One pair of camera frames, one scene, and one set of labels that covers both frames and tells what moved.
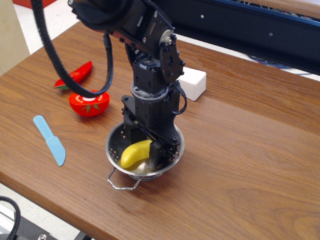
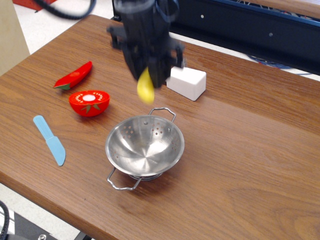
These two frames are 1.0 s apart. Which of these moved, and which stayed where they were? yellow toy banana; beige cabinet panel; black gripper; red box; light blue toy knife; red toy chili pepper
Moved: yellow toy banana; black gripper
Stayed: light blue toy knife; red box; beige cabinet panel; red toy chili pepper
